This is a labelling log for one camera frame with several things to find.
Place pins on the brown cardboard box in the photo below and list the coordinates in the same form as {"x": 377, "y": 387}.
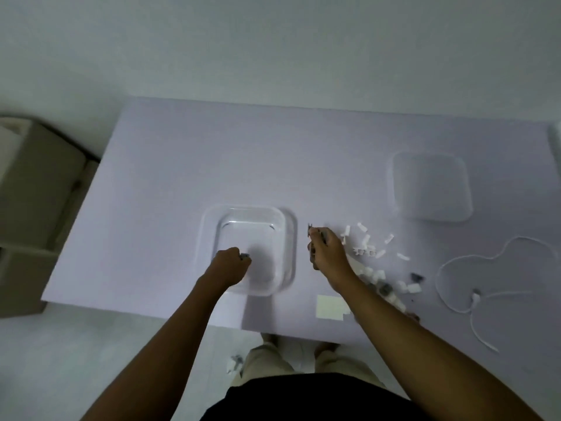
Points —
{"x": 39, "y": 201}

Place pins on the person's left forearm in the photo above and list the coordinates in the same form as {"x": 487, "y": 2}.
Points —
{"x": 175, "y": 346}

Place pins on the person's right forearm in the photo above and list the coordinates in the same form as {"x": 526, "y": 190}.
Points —
{"x": 407, "y": 346}

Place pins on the person's right hand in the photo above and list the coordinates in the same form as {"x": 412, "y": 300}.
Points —
{"x": 332, "y": 254}

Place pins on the pile of small white connectors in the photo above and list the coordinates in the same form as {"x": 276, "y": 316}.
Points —
{"x": 377, "y": 252}

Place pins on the cream paper note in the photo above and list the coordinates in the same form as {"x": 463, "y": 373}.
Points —
{"x": 329, "y": 307}

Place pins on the clear plastic lid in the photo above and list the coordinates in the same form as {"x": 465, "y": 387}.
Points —
{"x": 431, "y": 186}

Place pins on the person's left fingers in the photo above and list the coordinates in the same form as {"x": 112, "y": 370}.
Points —
{"x": 243, "y": 263}

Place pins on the person's left hand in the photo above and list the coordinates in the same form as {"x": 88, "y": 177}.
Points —
{"x": 228, "y": 268}

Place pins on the small grey connector piece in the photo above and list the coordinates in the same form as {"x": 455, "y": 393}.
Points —
{"x": 245, "y": 257}
{"x": 312, "y": 228}

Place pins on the black shirt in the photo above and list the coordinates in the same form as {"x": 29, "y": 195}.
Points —
{"x": 315, "y": 401}

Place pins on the beige trousers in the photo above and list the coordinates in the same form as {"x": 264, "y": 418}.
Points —
{"x": 267, "y": 359}

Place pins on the clear plastic container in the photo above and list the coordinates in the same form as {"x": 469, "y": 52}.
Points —
{"x": 252, "y": 241}

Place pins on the person's right fingers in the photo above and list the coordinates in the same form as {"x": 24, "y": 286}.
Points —
{"x": 314, "y": 247}

